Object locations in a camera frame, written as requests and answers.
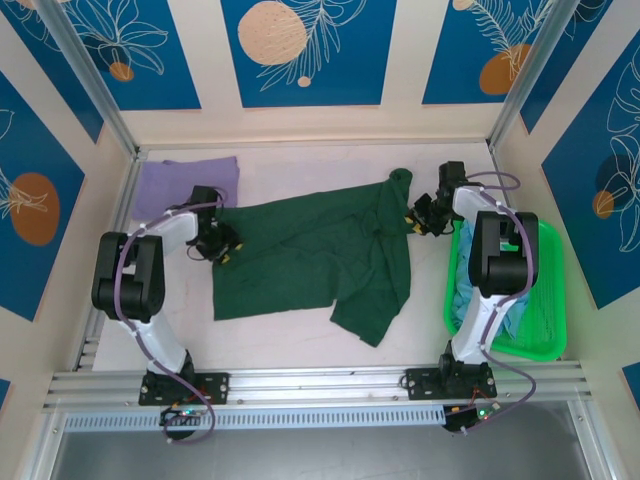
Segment green plastic basket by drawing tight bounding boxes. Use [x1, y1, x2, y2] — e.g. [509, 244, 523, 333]
[443, 219, 569, 364]

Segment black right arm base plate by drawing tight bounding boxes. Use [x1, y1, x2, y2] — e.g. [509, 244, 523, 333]
[405, 367, 499, 401]

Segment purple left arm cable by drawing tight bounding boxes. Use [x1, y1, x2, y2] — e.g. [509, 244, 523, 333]
[114, 187, 229, 446]

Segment blue floral wall panel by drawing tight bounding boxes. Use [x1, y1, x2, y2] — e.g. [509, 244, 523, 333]
[519, 0, 640, 134]
[221, 0, 399, 109]
[0, 69, 86, 321]
[541, 37, 640, 311]
[54, 0, 202, 112]
[422, 0, 556, 106]
[0, 0, 105, 144]

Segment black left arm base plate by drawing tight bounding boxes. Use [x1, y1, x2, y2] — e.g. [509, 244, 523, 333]
[138, 370, 231, 406]

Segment light blue t-shirt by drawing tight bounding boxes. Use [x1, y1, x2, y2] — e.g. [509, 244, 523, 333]
[452, 222, 531, 341]

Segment grey slotted cable duct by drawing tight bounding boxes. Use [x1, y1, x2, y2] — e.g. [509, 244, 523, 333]
[63, 405, 446, 432]

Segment dark green t-shirt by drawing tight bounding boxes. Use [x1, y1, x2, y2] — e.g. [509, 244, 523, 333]
[212, 168, 415, 349]

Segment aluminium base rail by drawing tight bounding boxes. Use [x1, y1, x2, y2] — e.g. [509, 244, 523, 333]
[42, 362, 596, 414]

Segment aluminium frame post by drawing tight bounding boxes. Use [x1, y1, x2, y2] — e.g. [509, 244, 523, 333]
[34, 0, 141, 159]
[487, 0, 586, 154]

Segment purple t-shirt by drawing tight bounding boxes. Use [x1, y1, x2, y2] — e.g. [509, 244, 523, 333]
[130, 155, 240, 221]

